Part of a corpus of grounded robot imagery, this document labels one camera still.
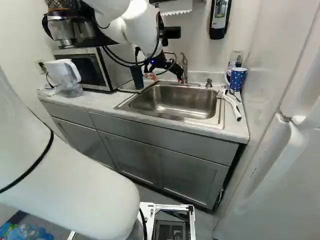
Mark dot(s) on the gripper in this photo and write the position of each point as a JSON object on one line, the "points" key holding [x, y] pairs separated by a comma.
{"points": [[158, 62]]}

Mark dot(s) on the dark blue tumbler cup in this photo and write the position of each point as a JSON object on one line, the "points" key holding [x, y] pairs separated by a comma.
{"points": [[138, 77]]}

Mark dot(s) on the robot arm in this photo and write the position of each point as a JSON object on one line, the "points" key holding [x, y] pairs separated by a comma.
{"points": [[62, 180]]}

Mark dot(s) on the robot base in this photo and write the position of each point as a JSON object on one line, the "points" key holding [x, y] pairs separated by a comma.
{"points": [[172, 222]]}

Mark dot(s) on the brushed steel tap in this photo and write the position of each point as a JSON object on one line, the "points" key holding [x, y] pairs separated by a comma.
{"points": [[184, 67]]}

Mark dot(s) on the stainless steel sink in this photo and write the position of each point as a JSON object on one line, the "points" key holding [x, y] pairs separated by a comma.
{"points": [[175, 102]]}

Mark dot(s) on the steel soap pump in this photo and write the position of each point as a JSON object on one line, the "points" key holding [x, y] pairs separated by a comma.
{"points": [[208, 83]]}

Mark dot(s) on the paper towel dispenser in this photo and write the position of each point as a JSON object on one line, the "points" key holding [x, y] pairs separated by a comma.
{"points": [[175, 10]]}

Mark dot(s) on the grey kitchen counter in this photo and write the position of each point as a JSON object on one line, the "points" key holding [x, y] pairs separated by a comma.
{"points": [[150, 140]]}

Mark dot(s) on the steel microwave oven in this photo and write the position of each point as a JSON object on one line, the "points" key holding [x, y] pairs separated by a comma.
{"points": [[90, 72]]}

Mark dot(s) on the blue polka dot mug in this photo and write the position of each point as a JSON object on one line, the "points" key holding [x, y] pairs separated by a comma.
{"points": [[238, 80]]}

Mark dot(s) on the white dish brush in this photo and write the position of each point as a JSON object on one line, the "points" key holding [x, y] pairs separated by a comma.
{"points": [[233, 106]]}

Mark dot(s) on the clear plastic bag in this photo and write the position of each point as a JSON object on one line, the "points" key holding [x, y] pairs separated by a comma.
{"points": [[67, 91]]}

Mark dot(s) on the white water filter pitcher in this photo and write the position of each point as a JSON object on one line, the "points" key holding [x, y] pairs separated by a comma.
{"points": [[63, 72]]}

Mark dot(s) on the black coffee maker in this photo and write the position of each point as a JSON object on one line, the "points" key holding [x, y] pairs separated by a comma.
{"points": [[67, 30]]}

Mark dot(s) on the white fridge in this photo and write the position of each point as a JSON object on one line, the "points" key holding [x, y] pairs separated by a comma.
{"points": [[280, 125]]}

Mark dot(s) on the black wall soap dispenser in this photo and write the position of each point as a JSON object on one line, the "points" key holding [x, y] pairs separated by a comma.
{"points": [[220, 22]]}

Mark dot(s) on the wall outlet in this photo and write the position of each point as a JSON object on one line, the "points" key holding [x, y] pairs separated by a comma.
{"points": [[41, 66]]}

